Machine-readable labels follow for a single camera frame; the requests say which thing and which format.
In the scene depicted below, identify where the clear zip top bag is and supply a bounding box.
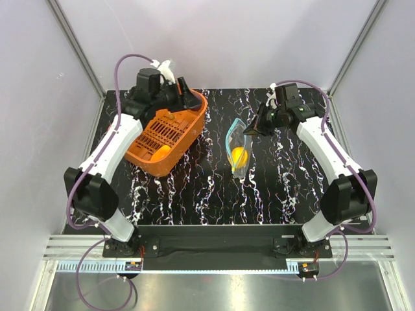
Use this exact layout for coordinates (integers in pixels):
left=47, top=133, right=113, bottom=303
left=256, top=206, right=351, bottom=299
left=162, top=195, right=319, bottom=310
left=225, top=118, right=252, bottom=179

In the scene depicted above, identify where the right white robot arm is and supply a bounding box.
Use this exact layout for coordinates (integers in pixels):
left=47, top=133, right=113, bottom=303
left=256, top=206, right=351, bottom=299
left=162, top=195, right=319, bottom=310
left=244, top=104, right=377, bottom=257

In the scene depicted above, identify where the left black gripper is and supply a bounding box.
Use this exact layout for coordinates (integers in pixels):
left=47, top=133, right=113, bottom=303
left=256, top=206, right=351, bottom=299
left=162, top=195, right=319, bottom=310
left=152, top=77, right=201, bottom=113

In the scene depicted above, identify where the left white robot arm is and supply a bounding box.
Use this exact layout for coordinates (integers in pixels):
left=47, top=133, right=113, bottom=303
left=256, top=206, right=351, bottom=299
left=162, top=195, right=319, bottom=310
left=64, top=73, right=203, bottom=257

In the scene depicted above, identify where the connector box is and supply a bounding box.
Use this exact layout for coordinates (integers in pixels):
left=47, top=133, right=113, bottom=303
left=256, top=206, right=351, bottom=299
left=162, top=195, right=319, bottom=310
left=298, top=262, right=320, bottom=278
left=124, top=259, right=143, bottom=271

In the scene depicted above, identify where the orange carrot piece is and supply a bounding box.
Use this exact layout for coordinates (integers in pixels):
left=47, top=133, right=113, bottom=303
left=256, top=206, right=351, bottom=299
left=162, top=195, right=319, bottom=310
left=150, top=145, right=171, bottom=161

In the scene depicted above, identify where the left connector box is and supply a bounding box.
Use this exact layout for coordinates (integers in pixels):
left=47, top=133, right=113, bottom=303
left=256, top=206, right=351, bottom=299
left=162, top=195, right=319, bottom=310
left=124, top=259, right=143, bottom=271

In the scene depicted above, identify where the aluminium frame rail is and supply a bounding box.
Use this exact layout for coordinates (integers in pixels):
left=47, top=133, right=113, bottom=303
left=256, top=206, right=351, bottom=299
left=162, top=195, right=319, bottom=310
left=43, top=233, right=394, bottom=261

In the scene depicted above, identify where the orange plastic basket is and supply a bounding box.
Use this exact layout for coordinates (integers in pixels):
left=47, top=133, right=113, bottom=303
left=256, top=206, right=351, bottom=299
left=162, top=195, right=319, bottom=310
left=124, top=90, right=208, bottom=177

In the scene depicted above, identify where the yellow lemon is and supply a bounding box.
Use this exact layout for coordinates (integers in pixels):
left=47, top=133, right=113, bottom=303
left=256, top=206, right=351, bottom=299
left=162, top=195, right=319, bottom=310
left=231, top=146, right=249, bottom=168

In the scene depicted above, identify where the right connector box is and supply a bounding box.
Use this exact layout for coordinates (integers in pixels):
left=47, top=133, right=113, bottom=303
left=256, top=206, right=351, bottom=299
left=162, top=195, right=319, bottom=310
left=298, top=262, right=320, bottom=278

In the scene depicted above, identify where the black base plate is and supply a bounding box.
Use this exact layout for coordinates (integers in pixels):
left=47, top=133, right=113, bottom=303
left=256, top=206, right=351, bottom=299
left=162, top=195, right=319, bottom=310
left=102, top=224, right=333, bottom=259

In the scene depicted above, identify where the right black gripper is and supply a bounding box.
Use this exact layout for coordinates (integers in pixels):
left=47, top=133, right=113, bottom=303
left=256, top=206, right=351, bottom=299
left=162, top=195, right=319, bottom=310
left=243, top=102, right=285, bottom=137

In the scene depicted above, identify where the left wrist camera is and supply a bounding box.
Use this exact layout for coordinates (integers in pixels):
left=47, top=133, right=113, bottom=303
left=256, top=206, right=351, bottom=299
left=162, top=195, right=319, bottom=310
left=136, top=60, right=176, bottom=97

